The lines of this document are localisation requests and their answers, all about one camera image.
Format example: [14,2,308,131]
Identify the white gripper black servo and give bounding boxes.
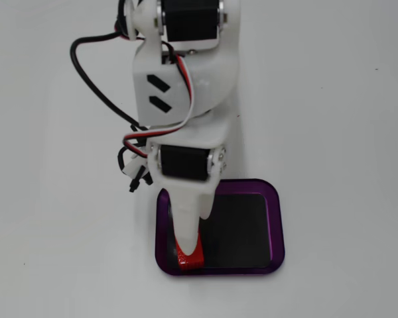
[147,103,233,257]

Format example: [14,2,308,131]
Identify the red perforated cube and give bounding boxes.
[174,238,206,272]

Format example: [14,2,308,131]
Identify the black lead with connector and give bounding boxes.
[117,144,155,194]

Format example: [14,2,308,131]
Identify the purple metal tray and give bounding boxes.
[155,178,286,277]

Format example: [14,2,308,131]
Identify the red white black servo wire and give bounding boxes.
[123,40,198,160]

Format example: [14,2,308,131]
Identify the black cable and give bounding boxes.
[69,19,151,132]

